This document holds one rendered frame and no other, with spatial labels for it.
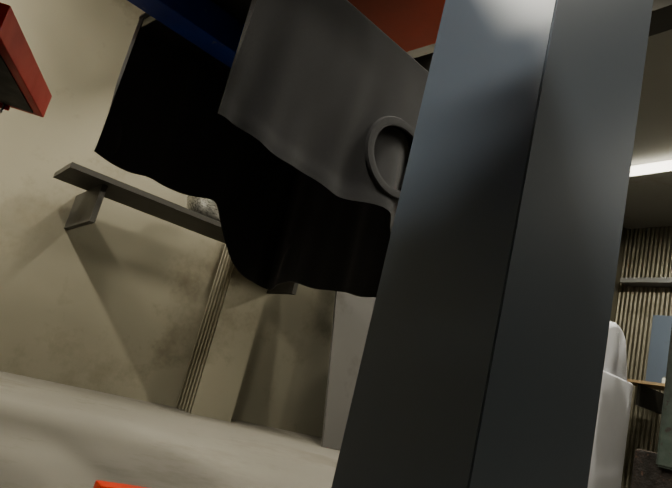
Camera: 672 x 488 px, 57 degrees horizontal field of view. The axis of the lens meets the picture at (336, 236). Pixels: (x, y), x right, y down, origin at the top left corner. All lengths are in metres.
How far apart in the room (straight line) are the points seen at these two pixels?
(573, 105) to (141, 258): 3.78
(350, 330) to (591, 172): 3.88
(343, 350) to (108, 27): 2.70
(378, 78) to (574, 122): 0.49
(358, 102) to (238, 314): 3.33
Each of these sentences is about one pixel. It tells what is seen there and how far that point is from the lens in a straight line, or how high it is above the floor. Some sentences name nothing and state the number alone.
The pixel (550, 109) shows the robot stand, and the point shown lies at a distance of 0.67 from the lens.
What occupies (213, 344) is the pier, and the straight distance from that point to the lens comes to 4.22.
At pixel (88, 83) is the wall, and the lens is 4.36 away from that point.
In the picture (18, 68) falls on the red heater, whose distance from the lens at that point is 2.13.
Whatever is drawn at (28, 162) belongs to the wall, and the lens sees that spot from 4.17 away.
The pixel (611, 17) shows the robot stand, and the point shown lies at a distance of 0.81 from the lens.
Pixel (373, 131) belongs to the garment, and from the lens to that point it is 1.07.
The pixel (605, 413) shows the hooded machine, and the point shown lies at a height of 0.76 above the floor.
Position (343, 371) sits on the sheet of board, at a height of 0.51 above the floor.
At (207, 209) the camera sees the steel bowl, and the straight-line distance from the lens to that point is 3.84.
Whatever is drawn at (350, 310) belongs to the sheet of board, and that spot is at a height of 0.95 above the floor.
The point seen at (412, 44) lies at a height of 1.13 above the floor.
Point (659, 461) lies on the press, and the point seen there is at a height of 0.46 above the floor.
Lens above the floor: 0.33
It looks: 14 degrees up
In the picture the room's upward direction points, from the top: 14 degrees clockwise
